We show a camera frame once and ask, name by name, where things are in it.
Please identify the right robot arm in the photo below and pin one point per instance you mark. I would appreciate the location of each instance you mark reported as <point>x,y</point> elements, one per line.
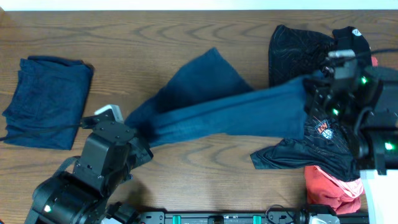
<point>364,101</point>

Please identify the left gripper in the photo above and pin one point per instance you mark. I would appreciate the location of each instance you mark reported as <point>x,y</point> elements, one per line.
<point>140,152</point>

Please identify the red orange garment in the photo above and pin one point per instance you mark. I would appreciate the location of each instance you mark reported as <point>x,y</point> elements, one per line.
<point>324,189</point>

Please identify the black orange patterned jersey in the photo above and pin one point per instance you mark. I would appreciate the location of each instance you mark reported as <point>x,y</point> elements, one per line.
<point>293,53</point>

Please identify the dark blue garment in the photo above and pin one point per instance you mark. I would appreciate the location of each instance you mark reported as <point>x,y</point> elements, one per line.
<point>48,102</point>
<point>207,96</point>

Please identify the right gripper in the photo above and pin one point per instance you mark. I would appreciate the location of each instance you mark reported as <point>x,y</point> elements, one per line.
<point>319,94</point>

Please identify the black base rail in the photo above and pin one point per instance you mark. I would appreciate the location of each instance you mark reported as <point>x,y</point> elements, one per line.
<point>272,216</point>

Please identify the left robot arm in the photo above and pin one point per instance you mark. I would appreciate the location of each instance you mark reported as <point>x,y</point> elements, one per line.
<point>79,190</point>

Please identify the folded dark blue garment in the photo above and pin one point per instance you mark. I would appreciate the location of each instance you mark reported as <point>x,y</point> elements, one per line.
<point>48,102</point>

